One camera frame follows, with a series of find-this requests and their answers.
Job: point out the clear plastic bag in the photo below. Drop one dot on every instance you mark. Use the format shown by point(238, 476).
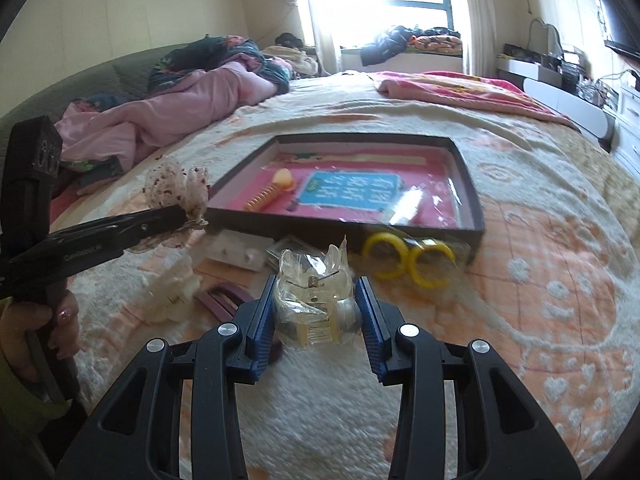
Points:
point(415, 205)

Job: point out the pile of clothes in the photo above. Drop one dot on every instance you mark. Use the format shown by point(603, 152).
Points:
point(405, 40)

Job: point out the black wall television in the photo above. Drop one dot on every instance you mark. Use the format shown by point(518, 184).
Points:
point(620, 20)

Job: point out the yellow hoop bangle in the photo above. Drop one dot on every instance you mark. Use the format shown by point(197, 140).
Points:
point(385, 255)
point(432, 265)

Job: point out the dark box tray pink inside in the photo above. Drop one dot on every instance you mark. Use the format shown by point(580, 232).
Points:
point(350, 195)

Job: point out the pink printed blanket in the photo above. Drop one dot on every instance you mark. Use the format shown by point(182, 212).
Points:
point(465, 95)

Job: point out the cream curtain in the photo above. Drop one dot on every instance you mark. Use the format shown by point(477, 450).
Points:
point(477, 15)

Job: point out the white pearl hair claw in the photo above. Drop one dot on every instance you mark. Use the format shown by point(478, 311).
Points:
point(172, 290)

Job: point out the dark cloth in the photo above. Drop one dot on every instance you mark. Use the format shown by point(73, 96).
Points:
point(290, 40)

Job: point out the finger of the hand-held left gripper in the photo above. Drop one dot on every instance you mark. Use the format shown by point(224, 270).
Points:
point(130, 222)
point(125, 245)

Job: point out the person's left hand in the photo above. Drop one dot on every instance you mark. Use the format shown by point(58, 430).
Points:
point(20, 330)

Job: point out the white desk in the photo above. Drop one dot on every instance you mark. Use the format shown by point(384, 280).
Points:
point(555, 90)

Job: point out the dark floral quilt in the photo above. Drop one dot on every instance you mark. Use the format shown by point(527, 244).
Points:
point(215, 52)

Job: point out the white drawer cabinet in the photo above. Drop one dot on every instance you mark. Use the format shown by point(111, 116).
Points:
point(629, 120)

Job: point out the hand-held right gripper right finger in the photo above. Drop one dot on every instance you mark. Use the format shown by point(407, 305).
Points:
point(368, 331)

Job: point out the pink quilt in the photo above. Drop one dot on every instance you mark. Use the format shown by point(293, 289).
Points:
point(190, 105)

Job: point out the clear hair claw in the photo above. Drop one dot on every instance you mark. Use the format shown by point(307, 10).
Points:
point(312, 305)

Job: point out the large blue printed card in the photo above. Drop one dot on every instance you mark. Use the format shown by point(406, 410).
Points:
point(347, 190)

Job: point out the green padded headboard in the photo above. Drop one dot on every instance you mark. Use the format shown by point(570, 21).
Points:
point(75, 80)

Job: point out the person's left forearm green sleeve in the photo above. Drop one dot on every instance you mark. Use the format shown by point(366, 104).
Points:
point(25, 400)

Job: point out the maroon hair band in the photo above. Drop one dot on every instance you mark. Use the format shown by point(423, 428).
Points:
point(222, 302)

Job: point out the white packet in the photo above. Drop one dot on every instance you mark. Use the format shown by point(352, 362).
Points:
point(235, 255)

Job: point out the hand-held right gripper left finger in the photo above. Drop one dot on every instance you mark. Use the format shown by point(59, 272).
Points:
point(263, 331)

